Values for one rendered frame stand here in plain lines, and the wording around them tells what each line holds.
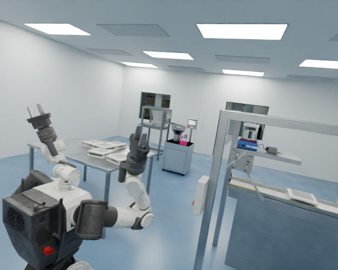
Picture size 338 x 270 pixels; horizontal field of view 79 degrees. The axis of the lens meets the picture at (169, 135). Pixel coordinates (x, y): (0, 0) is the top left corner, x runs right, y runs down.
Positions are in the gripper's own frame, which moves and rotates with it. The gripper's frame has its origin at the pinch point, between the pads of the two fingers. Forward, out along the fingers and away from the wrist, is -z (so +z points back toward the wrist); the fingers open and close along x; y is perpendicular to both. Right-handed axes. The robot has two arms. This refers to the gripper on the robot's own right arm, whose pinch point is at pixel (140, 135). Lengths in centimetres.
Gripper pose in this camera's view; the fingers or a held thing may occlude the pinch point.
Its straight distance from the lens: 82.1
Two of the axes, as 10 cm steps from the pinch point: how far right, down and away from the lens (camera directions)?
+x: -4.6, -5.7, 6.8
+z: -2.2, 8.2, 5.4
